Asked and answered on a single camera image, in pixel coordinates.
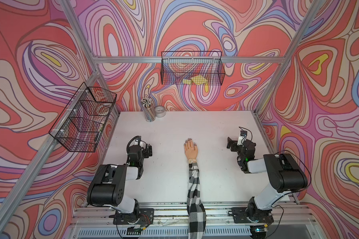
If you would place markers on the black wire basket left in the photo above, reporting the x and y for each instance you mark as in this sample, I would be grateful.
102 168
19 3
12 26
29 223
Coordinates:
80 126

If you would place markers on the plaid sleeve mannequin forearm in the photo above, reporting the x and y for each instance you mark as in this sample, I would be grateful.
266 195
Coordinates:
195 207

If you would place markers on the yellow sticky notes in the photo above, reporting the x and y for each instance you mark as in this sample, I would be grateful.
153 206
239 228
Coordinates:
196 80

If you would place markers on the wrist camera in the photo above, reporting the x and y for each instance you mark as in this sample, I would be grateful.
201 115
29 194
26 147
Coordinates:
138 141
242 135

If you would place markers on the black wire basket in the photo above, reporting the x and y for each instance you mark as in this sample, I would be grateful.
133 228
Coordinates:
80 126
173 71

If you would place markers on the cup of pencils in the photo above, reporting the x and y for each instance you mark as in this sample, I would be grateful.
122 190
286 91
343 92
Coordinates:
148 109

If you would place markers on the black wire basket back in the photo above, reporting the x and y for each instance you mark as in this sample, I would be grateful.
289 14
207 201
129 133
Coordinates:
173 71

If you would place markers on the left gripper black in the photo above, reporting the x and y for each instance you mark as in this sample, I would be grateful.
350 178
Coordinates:
146 150

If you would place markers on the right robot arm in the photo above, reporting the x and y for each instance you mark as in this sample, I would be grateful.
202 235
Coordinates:
284 174

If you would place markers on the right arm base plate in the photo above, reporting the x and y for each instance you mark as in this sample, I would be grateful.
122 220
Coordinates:
245 215

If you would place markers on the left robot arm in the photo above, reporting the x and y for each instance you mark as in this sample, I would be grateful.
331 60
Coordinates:
108 185

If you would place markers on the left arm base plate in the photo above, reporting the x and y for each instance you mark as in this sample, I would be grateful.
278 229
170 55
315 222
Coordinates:
142 217

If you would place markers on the mannequin hand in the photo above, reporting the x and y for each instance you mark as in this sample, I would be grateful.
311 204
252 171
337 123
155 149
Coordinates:
190 149

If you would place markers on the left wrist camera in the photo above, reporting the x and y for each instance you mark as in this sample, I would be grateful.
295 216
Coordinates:
138 141

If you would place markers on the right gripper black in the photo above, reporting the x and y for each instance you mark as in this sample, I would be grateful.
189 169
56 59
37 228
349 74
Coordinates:
236 146

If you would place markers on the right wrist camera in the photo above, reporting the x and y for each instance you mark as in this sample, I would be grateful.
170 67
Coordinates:
242 135

